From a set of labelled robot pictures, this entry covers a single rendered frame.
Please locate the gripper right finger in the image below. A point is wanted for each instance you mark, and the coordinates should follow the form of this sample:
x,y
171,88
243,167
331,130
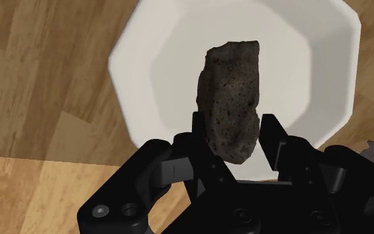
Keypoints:
x,y
306,162

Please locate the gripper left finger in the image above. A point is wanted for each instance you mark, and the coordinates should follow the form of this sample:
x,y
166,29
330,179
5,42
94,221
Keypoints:
x,y
147,181

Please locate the dark brown bread slice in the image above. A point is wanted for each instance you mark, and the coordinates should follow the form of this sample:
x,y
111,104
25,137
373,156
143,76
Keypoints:
x,y
230,100

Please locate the white octagonal bowl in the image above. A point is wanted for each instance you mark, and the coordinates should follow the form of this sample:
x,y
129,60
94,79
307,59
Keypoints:
x,y
287,64

